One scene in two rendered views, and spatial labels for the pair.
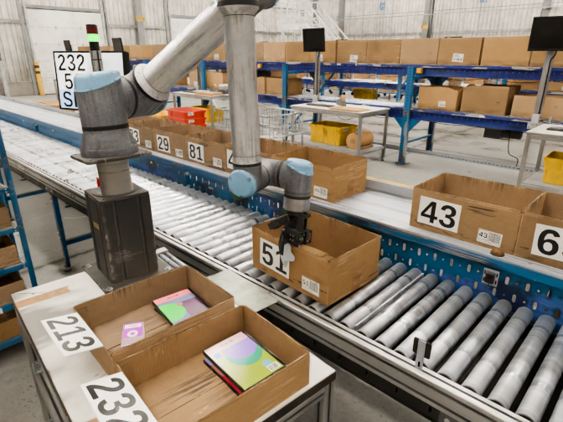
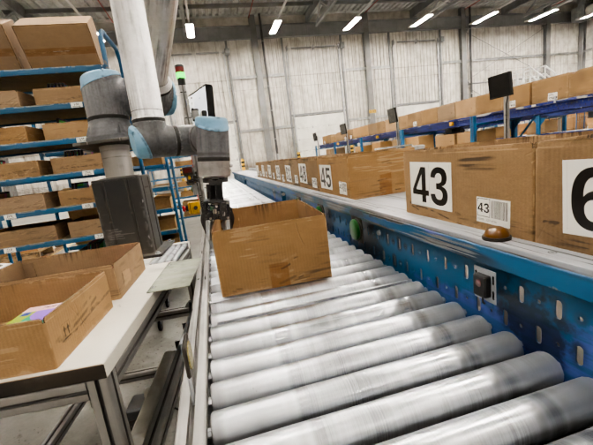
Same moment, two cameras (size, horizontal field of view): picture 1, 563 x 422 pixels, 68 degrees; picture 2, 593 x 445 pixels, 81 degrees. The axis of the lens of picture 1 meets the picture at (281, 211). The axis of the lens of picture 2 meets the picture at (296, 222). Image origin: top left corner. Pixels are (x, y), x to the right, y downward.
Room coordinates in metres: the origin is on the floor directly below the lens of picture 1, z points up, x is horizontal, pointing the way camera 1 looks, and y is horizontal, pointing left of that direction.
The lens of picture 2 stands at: (0.62, -0.78, 1.08)
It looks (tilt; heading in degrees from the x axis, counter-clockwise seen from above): 11 degrees down; 34
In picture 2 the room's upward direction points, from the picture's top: 7 degrees counter-clockwise
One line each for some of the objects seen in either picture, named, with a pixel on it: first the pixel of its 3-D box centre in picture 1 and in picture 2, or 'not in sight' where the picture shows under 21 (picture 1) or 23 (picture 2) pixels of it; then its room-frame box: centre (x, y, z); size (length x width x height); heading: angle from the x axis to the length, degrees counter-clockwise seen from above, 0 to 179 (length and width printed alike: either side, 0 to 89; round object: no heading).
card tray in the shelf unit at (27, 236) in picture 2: not in sight; (31, 233); (1.52, 1.91, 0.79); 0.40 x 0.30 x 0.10; 138
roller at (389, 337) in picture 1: (418, 312); (333, 327); (1.19, -0.46, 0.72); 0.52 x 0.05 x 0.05; 136
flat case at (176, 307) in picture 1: (183, 308); not in sight; (1.14, 0.31, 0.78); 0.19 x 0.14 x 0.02; 38
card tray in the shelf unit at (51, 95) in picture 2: not in sight; (80, 100); (1.86, 1.58, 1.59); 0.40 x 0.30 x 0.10; 136
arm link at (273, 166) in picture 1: (266, 172); (196, 139); (1.37, 0.05, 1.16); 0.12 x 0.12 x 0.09; 66
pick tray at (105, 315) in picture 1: (157, 316); (65, 277); (1.06, 0.38, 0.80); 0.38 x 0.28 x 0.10; 133
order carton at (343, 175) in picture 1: (318, 172); (362, 172); (2.07, -0.19, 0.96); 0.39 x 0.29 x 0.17; 46
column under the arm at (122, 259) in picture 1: (122, 231); (130, 215); (1.44, 0.60, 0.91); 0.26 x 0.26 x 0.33; 41
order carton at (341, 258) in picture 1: (314, 251); (266, 238); (1.43, -0.12, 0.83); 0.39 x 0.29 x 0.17; 43
